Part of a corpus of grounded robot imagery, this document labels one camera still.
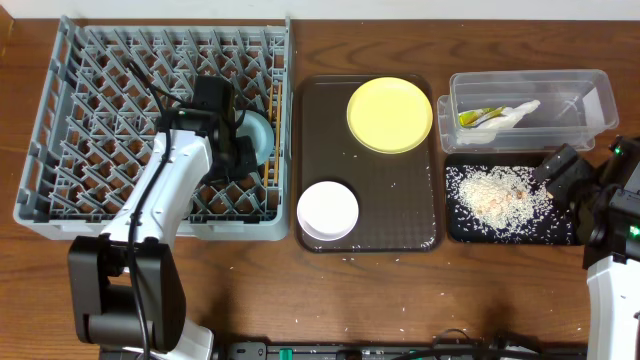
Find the black waste tray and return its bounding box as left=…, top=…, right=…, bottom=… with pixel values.
left=443, top=152, right=591, bottom=247

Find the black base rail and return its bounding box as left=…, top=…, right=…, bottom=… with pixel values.
left=212, top=329, right=587, bottom=360

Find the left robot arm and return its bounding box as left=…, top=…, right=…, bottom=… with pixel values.
left=68, top=76, right=255, bottom=359

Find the grey dishwasher rack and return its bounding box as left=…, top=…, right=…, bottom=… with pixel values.
left=13, top=18, right=294, bottom=241

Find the spilled rice pile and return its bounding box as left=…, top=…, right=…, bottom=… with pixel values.
left=445, top=163, right=576, bottom=245

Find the clear plastic bin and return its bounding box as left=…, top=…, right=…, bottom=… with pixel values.
left=437, top=69, right=619, bottom=154

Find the light blue bowl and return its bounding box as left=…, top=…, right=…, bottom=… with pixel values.
left=237, top=110, right=275, bottom=165

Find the white napkin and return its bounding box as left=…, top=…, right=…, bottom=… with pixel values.
left=457, top=100, right=541, bottom=145

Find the green orange snack wrapper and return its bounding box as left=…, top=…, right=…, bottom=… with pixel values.
left=458, top=106, right=505, bottom=128

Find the white saucer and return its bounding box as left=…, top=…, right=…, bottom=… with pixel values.
left=296, top=181, right=359, bottom=242

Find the yellow plate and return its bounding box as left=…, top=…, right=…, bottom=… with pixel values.
left=346, top=77, right=433, bottom=154

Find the left black cable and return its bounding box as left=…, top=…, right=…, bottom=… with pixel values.
left=124, top=59, right=196, bottom=360

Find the dark brown serving tray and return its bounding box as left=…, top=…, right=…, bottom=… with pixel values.
left=295, top=75, right=445, bottom=254

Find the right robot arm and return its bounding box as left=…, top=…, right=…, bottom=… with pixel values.
left=534, top=136, right=639, bottom=360

